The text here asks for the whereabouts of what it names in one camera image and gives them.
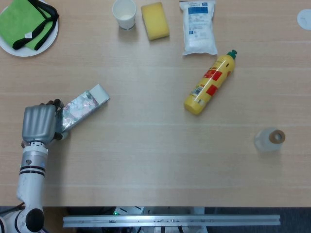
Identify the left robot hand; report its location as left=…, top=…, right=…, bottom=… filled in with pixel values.
left=21, top=98, right=69, bottom=147

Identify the silver foil-wrapped white box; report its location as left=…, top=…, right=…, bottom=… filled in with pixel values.
left=56, top=83, right=111, bottom=133

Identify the white round plate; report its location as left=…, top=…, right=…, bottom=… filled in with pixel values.
left=0, top=0, right=60, bottom=58

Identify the green cloth with black trim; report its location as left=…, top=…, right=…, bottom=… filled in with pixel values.
left=0, top=0, right=60, bottom=51

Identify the white paper cup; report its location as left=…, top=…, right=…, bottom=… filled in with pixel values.
left=112, top=0, right=137, bottom=31

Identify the yellow sponge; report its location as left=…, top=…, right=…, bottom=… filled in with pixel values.
left=140, top=1, right=170, bottom=41

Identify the yellow bottle with green cap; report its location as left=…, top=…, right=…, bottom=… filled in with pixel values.
left=183, top=49, right=238, bottom=116

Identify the white and blue plastic pouch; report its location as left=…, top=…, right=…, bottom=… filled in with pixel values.
left=179, top=0, right=218, bottom=56

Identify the clear tape roll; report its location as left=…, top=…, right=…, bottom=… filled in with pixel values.
left=254, top=128, right=286, bottom=153

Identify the aluminium profile rail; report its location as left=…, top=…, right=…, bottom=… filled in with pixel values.
left=63, top=215, right=281, bottom=228

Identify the white round cable grommet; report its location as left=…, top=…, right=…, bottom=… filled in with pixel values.
left=296, top=8, right=311, bottom=31

